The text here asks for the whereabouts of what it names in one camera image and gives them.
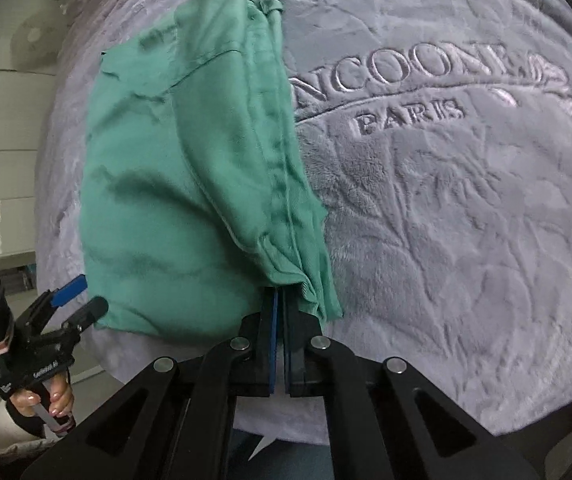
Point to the green button-up shirt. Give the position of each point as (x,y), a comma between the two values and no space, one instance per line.
(194,199)

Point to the white sleeve left forearm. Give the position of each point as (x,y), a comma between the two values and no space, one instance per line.
(19,434)

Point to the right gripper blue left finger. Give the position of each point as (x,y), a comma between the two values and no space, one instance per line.
(173,420)

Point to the round white fan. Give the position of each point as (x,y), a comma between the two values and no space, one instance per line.
(37,40)

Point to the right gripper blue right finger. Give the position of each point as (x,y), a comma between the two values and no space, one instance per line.
(386,420)

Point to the person's left hand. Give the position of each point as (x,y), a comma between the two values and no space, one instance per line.
(60,403)

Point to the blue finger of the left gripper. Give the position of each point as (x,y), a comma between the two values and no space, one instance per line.
(63,295)
(87,315)

